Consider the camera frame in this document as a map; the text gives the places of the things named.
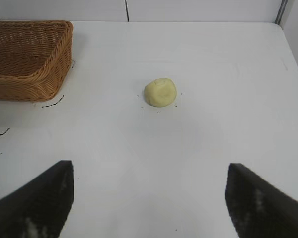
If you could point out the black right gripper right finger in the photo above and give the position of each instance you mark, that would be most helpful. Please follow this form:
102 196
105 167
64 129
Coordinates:
258 205

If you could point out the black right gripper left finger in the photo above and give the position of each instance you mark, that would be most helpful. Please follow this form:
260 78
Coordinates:
34 203

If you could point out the pale yellow egg yolk pastry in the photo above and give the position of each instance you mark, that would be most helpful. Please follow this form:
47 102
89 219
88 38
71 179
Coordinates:
161 93

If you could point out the grey metal frame post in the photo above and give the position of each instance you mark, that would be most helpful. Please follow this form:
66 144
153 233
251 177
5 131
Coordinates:
280 12

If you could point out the brown woven wicker basket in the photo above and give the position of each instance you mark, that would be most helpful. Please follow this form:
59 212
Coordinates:
27 59

